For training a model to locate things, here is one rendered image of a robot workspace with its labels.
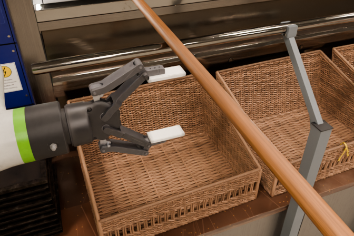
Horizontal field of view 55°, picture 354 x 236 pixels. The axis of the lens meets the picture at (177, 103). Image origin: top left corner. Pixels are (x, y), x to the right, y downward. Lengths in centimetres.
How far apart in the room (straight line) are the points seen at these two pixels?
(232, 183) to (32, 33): 81
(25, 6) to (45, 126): 68
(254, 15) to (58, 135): 108
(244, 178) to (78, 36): 74
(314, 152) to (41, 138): 77
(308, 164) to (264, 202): 26
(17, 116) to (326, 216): 46
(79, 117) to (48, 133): 5
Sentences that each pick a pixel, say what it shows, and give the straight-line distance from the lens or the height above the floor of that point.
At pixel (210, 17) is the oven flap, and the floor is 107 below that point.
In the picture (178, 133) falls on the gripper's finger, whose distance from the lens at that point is 68.
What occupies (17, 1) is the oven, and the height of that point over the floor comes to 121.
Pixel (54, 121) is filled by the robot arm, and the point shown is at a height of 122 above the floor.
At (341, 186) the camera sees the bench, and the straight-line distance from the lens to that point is 144.
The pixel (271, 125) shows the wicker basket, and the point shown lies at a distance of 162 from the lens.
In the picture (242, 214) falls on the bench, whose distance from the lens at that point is 124.
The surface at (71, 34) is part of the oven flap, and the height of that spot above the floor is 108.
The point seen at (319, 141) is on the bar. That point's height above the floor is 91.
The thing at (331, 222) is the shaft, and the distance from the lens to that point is 47.
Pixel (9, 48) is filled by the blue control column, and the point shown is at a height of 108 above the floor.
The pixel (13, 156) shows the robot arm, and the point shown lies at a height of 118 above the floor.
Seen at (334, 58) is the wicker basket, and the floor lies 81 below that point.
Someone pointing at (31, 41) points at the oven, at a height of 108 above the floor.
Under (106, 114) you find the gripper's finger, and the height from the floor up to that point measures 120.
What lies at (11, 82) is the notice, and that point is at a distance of 127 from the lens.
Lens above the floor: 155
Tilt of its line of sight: 35 degrees down
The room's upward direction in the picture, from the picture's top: straight up
